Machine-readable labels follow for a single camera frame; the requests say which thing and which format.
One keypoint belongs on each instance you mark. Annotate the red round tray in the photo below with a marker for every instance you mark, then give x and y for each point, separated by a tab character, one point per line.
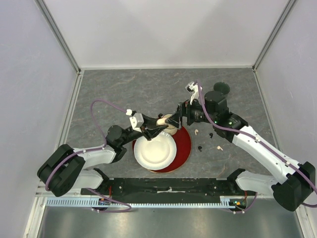
184	145

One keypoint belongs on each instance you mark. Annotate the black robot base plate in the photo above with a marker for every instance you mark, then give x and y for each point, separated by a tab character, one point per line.
169	190

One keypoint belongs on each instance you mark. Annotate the pink earbud charging case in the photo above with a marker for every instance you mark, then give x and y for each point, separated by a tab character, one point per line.
162	121

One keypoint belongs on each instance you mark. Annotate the slotted cable duct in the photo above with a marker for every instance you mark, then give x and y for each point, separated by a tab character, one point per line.
95	202

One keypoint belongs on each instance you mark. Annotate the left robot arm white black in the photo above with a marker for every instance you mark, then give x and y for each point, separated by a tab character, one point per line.
67	167

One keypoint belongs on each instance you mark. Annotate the left aluminium frame post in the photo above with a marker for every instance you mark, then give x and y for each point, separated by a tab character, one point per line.
57	33

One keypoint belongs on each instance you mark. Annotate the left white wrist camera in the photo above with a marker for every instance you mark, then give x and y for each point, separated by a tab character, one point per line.
136	120

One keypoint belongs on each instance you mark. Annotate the aluminium frame post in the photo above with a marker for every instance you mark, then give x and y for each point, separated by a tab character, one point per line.
57	33
273	34

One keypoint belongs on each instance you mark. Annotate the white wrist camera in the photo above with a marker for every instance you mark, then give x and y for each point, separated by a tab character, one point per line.
195	91
136	120

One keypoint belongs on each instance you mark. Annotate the dark green mug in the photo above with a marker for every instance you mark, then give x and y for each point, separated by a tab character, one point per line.
222	87

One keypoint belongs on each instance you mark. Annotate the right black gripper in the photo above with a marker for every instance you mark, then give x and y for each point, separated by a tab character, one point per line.
183	109

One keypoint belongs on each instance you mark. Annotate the white ceramic plate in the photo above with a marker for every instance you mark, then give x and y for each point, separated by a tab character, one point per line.
156	154

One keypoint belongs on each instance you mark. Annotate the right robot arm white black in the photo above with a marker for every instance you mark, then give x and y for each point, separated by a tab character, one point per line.
290	182

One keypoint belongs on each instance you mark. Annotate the right aluminium frame post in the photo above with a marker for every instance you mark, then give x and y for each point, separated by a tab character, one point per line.
273	34

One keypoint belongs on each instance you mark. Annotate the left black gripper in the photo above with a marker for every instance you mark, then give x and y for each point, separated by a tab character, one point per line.
147	128

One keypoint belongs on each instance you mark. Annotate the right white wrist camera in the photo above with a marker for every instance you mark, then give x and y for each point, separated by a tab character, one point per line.
195	91

